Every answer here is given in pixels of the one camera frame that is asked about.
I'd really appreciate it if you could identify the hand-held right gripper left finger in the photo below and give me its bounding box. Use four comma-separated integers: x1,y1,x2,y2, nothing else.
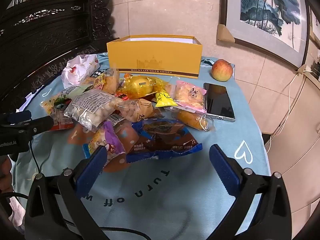
24,145,118,240

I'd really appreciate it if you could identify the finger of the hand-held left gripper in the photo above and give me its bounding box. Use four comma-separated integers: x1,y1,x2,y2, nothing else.
0,116,54,137
7,110,32,123

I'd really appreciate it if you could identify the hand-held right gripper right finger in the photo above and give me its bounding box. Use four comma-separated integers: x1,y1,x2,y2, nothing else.
209,144,297,240

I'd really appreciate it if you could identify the orange cake clear packet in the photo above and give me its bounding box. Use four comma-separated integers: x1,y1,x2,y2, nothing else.
172,107,215,132

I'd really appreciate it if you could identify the blue chocolate snack packet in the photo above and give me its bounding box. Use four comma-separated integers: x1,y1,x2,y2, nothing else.
126,118,203,163

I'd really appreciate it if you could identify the small bread packet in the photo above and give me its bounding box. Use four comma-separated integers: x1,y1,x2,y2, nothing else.
84,68,120,94

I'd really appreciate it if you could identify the yellow cardboard shoe box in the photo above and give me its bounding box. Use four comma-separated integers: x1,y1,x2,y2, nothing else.
106,34,203,79

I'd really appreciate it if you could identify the person's left hand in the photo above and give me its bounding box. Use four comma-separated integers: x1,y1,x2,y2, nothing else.
0,156,13,193

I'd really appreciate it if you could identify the red snack packet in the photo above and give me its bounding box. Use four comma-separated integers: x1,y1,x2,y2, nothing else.
49,104,75,131

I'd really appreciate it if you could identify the purple snack packet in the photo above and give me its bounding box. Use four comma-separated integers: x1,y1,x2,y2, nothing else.
83,121,126,167

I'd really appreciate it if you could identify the green yellow snack packet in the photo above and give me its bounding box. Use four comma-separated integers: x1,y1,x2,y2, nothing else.
41,84,94,112

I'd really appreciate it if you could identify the clear packet of white balls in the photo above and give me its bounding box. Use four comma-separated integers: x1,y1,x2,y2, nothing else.
63,88,124,133

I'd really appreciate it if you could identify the white red-print snack packet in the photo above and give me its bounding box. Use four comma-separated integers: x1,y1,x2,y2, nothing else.
61,54,100,88

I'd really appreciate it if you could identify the black smartphone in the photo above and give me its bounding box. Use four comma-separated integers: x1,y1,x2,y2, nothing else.
203,82,236,122

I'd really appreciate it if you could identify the tan bread packet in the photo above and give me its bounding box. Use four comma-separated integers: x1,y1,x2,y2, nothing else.
114,98,155,123

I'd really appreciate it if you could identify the cream cabinet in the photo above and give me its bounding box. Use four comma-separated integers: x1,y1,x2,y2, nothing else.
260,72,320,220

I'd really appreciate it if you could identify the pink cracker packet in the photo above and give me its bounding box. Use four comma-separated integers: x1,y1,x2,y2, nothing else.
173,80,208,113

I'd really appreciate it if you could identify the dark carved wooden furniture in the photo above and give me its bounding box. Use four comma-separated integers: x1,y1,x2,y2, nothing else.
0,0,120,112

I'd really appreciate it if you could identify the yellow stick snack packet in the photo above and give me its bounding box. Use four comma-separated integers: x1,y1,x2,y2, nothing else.
154,90,179,108

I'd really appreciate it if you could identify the yellow lemon cake packet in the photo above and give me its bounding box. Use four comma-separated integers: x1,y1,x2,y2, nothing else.
119,74,172,100

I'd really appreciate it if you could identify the red yellow apple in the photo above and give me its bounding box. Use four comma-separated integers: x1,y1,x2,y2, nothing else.
211,59,234,82

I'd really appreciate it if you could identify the large framed lotus painting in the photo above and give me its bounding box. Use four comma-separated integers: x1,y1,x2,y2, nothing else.
219,0,311,71

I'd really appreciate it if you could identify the small framed painting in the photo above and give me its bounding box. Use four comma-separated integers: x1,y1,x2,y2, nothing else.
309,5,320,52

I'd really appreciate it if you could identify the black cable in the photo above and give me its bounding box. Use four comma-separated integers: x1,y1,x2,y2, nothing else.
99,226,152,240
29,139,43,175

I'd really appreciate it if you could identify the white cable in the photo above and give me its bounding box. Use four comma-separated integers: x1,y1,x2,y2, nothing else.
264,69,313,152

